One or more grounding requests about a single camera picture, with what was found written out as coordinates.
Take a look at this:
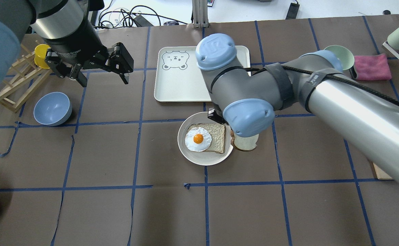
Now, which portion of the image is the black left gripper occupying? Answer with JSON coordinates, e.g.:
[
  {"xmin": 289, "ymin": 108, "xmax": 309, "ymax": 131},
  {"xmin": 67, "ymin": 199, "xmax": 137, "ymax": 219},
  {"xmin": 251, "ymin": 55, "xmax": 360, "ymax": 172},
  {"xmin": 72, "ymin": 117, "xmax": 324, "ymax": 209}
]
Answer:
[{"xmin": 44, "ymin": 20, "xmax": 134, "ymax": 87}]

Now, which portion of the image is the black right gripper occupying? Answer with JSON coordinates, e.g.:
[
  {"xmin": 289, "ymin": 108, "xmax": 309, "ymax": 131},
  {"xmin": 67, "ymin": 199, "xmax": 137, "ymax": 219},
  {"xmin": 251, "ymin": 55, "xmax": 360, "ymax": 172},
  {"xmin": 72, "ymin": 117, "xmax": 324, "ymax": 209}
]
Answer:
[{"xmin": 208, "ymin": 108, "xmax": 228, "ymax": 125}]

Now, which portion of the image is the bread slice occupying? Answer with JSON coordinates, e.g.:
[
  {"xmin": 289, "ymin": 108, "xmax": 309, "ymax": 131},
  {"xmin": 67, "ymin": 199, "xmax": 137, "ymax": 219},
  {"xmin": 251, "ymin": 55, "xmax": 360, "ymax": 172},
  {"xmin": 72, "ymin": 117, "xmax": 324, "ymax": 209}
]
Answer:
[
  {"xmin": 230, "ymin": 129, "xmax": 259, "ymax": 152},
  {"xmin": 187, "ymin": 123, "xmax": 226, "ymax": 154}
]

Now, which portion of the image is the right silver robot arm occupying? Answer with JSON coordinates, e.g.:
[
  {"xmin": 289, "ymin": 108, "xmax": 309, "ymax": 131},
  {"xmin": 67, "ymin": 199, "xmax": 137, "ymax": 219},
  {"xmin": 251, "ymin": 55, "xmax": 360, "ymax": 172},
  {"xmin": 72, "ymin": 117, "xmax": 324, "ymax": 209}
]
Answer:
[{"xmin": 195, "ymin": 33, "xmax": 399, "ymax": 183}]

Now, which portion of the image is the bread slice on plate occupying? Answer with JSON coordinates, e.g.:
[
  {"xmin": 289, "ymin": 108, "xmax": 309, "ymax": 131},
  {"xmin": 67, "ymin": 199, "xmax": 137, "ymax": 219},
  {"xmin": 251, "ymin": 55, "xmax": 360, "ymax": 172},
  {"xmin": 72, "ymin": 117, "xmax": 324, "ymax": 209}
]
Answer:
[{"xmin": 187, "ymin": 123, "xmax": 226, "ymax": 154}]

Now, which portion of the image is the fried egg toy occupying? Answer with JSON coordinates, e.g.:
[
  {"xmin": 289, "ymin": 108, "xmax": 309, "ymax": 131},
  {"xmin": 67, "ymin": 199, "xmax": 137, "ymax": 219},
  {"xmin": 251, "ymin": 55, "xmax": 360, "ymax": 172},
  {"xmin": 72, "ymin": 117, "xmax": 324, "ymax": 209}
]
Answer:
[{"xmin": 184, "ymin": 127, "xmax": 212, "ymax": 152}]

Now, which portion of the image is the cream bear tray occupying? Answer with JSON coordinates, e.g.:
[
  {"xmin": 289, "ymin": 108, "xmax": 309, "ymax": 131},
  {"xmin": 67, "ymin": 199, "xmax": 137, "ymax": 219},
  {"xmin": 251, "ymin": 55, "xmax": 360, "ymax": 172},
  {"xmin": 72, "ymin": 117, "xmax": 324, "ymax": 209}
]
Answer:
[{"xmin": 154, "ymin": 46, "xmax": 252, "ymax": 103}]

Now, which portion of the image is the yellow mug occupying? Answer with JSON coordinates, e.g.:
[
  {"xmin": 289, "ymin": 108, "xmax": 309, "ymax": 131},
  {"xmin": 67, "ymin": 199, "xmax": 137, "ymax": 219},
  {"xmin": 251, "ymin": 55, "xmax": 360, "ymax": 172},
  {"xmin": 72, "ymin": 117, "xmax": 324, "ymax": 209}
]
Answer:
[{"xmin": 34, "ymin": 44, "xmax": 50, "ymax": 69}]

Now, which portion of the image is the blue bowl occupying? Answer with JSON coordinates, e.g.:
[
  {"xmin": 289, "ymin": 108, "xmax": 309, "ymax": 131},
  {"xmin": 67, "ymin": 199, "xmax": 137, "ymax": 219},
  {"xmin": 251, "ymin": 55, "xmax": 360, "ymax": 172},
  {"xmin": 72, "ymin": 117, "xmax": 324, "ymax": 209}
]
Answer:
[{"xmin": 33, "ymin": 92, "xmax": 72, "ymax": 126}]

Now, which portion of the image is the wooden cup rack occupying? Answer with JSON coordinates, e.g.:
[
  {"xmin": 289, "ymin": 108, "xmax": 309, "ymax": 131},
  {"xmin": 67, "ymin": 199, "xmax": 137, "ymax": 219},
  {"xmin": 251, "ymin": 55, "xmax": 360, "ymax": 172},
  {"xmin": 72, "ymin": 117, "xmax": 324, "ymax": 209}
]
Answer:
[{"xmin": 0, "ymin": 45, "xmax": 52, "ymax": 113}]

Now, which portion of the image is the black power adapter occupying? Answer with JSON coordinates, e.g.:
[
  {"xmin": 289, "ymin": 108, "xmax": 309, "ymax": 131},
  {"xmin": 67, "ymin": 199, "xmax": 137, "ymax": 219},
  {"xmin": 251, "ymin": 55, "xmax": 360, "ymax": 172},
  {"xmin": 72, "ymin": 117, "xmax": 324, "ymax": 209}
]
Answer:
[{"xmin": 285, "ymin": 1, "xmax": 300, "ymax": 20}]

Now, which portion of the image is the light green bowl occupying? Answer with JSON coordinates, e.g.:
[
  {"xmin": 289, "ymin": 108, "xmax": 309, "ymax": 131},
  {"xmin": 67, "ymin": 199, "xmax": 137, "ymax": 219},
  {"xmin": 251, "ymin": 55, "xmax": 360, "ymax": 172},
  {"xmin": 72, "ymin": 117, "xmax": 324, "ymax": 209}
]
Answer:
[{"xmin": 324, "ymin": 45, "xmax": 355, "ymax": 70}]

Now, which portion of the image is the pink cloth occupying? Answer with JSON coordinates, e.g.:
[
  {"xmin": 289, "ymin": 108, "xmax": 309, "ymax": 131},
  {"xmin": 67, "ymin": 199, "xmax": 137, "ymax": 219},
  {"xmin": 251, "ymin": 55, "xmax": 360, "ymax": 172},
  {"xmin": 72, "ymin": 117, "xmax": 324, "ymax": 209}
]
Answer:
[{"xmin": 350, "ymin": 53, "xmax": 392, "ymax": 81}]

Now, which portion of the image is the wooden cutting board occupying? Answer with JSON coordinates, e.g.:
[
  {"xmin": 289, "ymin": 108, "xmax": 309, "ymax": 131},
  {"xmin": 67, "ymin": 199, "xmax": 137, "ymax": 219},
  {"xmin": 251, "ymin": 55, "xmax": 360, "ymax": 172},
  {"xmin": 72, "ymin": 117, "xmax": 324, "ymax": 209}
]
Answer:
[{"xmin": 370, "ymin": 161, "xmax": 394, "ymax": 180}]

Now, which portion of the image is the aluminium frame post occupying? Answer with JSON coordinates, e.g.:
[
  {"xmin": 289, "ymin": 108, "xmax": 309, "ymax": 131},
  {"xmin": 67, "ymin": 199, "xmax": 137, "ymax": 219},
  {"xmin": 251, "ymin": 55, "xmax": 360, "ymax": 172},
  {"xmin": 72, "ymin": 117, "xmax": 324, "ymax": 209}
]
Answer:
[{"xmin": 192, "ymin": 0, "xmax": 209, "ymax": 28}]

